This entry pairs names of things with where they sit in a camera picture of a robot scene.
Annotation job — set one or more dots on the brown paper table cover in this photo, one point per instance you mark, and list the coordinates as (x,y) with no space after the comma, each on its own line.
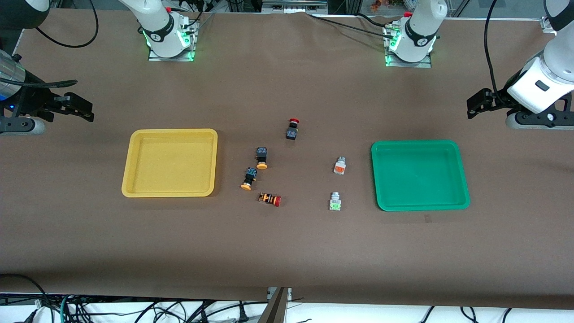
(287,251)

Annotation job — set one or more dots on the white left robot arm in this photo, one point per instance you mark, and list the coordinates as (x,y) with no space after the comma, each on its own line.
(421,31)

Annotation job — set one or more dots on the yellow mushroom push button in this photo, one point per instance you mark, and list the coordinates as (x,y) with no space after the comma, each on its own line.
(248,178)
(261,157)

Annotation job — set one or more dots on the green plastic tray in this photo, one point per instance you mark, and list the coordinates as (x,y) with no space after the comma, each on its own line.
(419,175)

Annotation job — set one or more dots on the white button orange cap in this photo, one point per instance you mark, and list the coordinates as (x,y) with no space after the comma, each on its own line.
(339,166)

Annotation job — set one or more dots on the red mushroom button black body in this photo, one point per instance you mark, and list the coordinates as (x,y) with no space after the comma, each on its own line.
(293,130)

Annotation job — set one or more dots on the metal table frame beam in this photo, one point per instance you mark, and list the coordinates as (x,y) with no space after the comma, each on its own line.
(277,307)

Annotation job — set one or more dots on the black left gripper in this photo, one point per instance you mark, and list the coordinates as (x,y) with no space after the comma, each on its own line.
(496,100)

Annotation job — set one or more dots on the yellow plastic tray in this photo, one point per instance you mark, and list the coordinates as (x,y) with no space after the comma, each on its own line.
(172,163)

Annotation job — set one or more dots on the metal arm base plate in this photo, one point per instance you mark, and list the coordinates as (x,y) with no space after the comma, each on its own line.
(190,47)
(428,63)

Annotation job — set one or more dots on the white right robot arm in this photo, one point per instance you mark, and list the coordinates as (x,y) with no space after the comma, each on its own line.
(161,27)

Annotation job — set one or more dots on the red button orange striped body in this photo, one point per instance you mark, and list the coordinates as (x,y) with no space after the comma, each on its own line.
(270,198)

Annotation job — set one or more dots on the white table edge clamp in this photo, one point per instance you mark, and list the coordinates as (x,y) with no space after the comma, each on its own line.
(547,23)

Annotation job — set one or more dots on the white button green cap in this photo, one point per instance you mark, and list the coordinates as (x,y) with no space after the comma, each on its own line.
(335,202)

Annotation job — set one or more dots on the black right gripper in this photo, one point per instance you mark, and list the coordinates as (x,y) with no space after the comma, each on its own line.
(35,101)

